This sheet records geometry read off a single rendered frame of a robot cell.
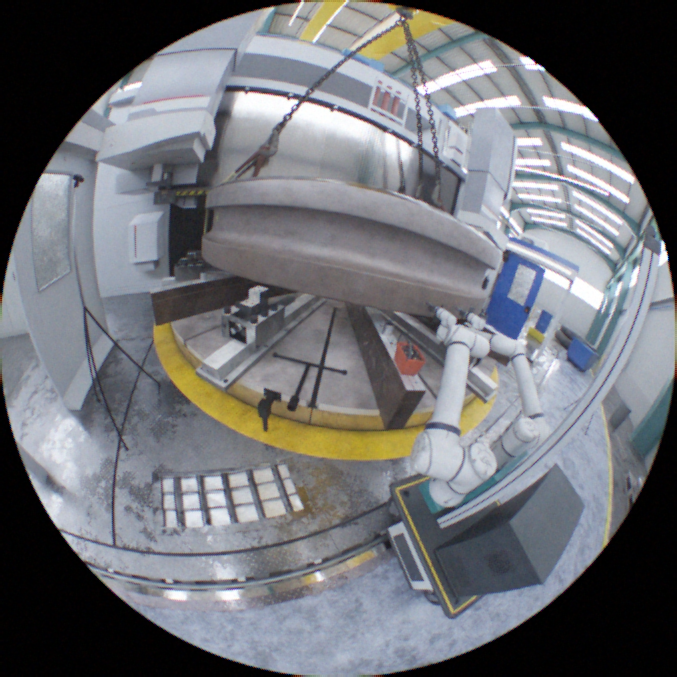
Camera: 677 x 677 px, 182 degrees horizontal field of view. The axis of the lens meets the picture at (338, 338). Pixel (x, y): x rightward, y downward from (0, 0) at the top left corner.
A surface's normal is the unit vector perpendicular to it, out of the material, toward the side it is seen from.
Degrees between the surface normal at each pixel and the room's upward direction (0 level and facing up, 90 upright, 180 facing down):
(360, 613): 0
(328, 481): 0
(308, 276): 90
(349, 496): 0
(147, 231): 90
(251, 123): 90
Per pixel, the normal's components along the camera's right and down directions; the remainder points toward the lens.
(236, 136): 0.43, 0.52
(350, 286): -0.03, 0.50
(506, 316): -0.88, 0.07
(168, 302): 0.76, 0.45
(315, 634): 0.19, -0.85
